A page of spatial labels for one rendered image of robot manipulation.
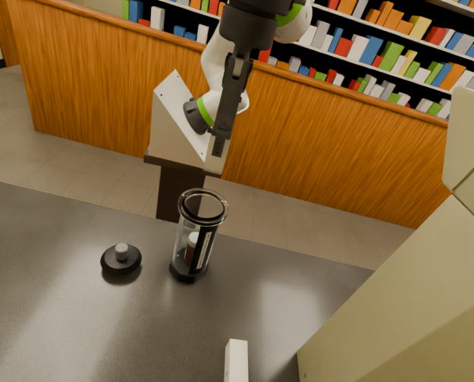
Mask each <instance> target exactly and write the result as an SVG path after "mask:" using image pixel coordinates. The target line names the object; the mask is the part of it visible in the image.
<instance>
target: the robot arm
mask: <svg viewBox="0 0 474 382"><path fill-rule="evenodd" d="M311 19H312V6H311V2H310V0H228V2H227V4H225V6H223V9H222V13H221V19H220V21H219V24H218V26H217V28H216V30H215V32H214V34H213V36H212V38H211V39H210V41H209V43H208V45H207V46H206V48H205V49H204V51H203V52H202V56H201V66H202V69H203V72H204V74H205V76H206V79H207V82H208V84H209V87H210V90H209V92H207V93H206V94H204V95H203V94H202V95H200V97H199V98H197V99H195V98H194V97H191V98H190V101H189V102H185V103H184V104H183V110H184V115H185V117H186V119H187V121H188V123H189V125H190V126H191V127H192V129H193V130H194V131H195V132H196V133H197V134H199V135H203V134H205V133H206V131H207V133H211V134H210V138H209V144H208V148H207V153H206V159H205V162H204V166H203V170H204V171H208V172H212V173H214V174H220V175H221V174H222V171H223V167H224V163H225V159H226V157H227V153H228V149H229V145H230V142H231V137H232V129H233V125H234V120H235V117H236V115H237V114H239V113H241V112H242V111H245V110H247V109H248V107H249V105H250V102H249V97H248V95H247V92H246V84H247V80H248V77H249V76H250V74H251V72H252V69H253V61H254V60H253V59H251V58H250V52H251V50H252V49H258V50H261V51H267V50H269V49H270V48H271V47H272V43H273V40H275V41H277V42H280V43H291V42H295V41H297V40H298V39H299V38H301V37H302V36H303V35H304V33H305V32H306V31H307V30H308V28H309V25H310V22H311ZM213 125H214V127H213V128H211V126H213Z"/></svg>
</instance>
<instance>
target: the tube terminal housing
mask: <svg viewBox="0 0 474 382"><path fill-rule="evenodd" d="M297 361H298V368H299V376H300V382H474V172H473V173H472V174H471V175H470V176H469V177H468V178H467V179H466V180H465V181H464V182H463V183H462V184H461V185H460V186H459V187H458V188H457V189H456V191H455V192H454V195H453V194H451V195H450V196H449V197H448V198H447V199H446V200H445V201H444V202H443V203H442V204H441V205H440V206H439V207H438V208H437V209H436V210H435V211H434V212H433V213H432V214H431V215H430V216H429V217H428V218H427V219H426V220H425V221H424V222H423V223H422V225H421V226H420V227H419V228H418V229H417V230H416V231H415V232H414V233H413V234H412V235H411V236H410V237H409V238H408V239H407V240H406V241H405V242H404V243H403V244H402V245H401V246H400V247H399V248H398V249H397V250H396V251H395V252H394V253H393V254H392V255H391V256H390V257H389V258H388V259H387V260H386V261H385V262H384V263H383V264H382V265H381V267H380V268H379V269H378V270H377V271H376V272H375V273H374V274H373V275H372V276H371V277H370V278H369V279H368V280H367V281H366V282H365V283H364V284H363V285H362V286H361V287H360V288H359V289H358V290H357V291H356V292H355V293H354V294H353V295H352V296H351V297H350V298H349V299H348V300H347V301H346V302H345V303H344V304H343V305H342V306H341V307H340V308H339V309H338V310H337V311H336V312H335V313H334V314H333V315H332V316H331V317H330V318H329V319H328V320H327V321H326V322H325V323H324V324H323V325H322V326H321V327H320V328H319V329H318V330H317V331H316V332H315V333H314V334H313V335H312V336H311V337H310V338H309V339H308V340H307V341H306V342H305V343H304V344H303V345H302V346H301V347H300V348H299V349H298V351H297Z"/></svg>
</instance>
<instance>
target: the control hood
mask: <svg viewBox="0 0 474 382"><path fill-rule="evenodd" d="M473 172H474V90H473V89H469V88H466V87H464V86H460V85H459V86H458V87H455V88H454V89H453V91H452V96H451V103H450V115H449V121H448V129H447V141H446V148H445V154H444V166H443V174H442V181H443V184H444V185H445V186H446V187H447V188H448V189H449V190H450V191H451V192H452V193H454V192H455V191H456V189H457V188H458V187H459V186H460V185H461V184H462V183H463V182H464V181H465V180H466V179H467V178H468V177H469V176H470V175H471V174H472V173H473Z"/></svg>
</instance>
